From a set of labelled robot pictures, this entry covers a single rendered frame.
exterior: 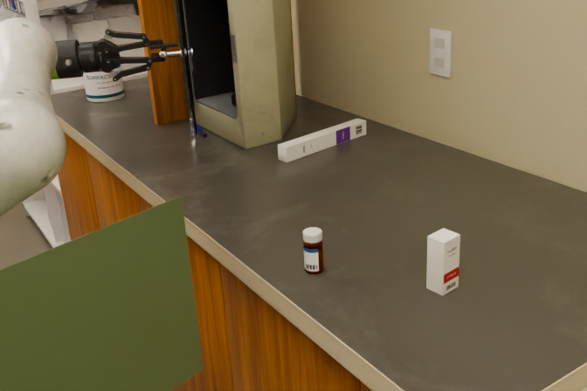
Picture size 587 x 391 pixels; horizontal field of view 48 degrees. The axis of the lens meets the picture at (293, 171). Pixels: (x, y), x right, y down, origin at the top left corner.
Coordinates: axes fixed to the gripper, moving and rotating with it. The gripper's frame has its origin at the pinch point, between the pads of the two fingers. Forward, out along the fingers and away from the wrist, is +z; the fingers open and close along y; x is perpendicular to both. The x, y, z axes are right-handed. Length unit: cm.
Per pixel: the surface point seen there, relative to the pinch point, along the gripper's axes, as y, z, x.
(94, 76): -17, -25, 56
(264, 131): -22.4, 22.8, -5.6
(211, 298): -45, 4, -46
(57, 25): -7, -44, 116
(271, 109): -17.0, 25.2, -4.6
